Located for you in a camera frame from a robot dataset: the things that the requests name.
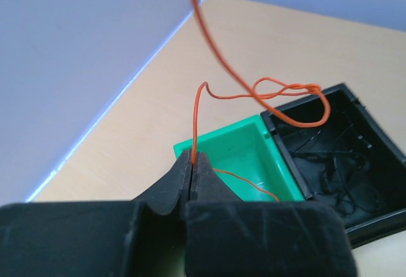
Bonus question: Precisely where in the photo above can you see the black plastic bin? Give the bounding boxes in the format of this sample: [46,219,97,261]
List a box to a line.
[261,84,405,247]

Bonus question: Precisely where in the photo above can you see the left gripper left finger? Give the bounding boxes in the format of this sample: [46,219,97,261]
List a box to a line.
[1,151,192,276]

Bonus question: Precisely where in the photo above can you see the long orange cable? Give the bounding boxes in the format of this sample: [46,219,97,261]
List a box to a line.
[188,0,332,202]

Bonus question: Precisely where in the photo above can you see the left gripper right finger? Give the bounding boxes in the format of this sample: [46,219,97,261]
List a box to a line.
[185,153,358,276]

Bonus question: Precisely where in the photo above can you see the green plastic bin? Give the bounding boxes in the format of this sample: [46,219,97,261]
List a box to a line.
[173,114,306,202]

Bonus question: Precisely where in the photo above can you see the black cables in bin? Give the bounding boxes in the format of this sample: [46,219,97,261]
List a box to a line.
[291,124,381,214]

